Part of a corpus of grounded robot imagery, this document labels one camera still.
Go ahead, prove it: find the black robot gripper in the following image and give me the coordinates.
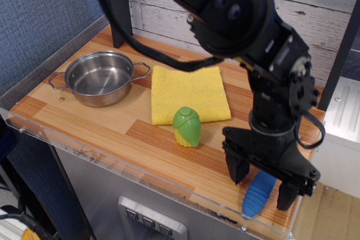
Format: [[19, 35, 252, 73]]
[[221, 126, 322, 211]]

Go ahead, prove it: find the blue handled metal fork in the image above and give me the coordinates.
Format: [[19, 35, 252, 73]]
[[241, 170, 277, 220]]

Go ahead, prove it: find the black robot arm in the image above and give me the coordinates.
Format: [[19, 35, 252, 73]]
[[174, 0, 324, 210]]

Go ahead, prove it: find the clear acrylic table guard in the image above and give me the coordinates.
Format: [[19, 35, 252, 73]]
[[0, 106, 327, 240]]

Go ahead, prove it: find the white ribbed side cabinet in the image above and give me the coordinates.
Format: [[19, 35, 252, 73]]
[[312, 77, 359, 198]]

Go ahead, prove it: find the green yellow toy corn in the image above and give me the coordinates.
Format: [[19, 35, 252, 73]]
[[172, 106, 202, 147]]

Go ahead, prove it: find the yellow folded cloth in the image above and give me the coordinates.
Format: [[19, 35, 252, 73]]
[[151, 66, 231, 125]]

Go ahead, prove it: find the silver button control panel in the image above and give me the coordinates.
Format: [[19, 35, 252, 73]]
[[118, 196, 188, 239]]

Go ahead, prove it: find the stainless steel cabinet front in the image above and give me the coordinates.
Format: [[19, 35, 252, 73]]
[[55, 148, 255, 239]]

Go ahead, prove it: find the stainless steel pot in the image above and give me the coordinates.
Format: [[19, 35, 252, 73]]
[[48, 51, 151, 107]]

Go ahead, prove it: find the yellow object bottom left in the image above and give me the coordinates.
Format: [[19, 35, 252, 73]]
[[20, 228, 40, 240]]

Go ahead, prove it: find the black right frame post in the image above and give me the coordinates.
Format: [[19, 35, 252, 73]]
[[317, 0, 359, 111]]

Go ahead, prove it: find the black frame post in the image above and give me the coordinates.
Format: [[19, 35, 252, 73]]
[[106, 0, 133, 48], [317, 0, 359, 111]]

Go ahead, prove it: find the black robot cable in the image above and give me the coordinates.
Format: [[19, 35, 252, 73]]
[[91, 0, 226, 73]]

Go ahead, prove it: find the black braided cable sleeve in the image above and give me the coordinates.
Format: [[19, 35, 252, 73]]
[[0, 212, 57, 240]]

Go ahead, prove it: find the black left frame post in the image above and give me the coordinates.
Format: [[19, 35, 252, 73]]
[[106, 0, 133, 48]]

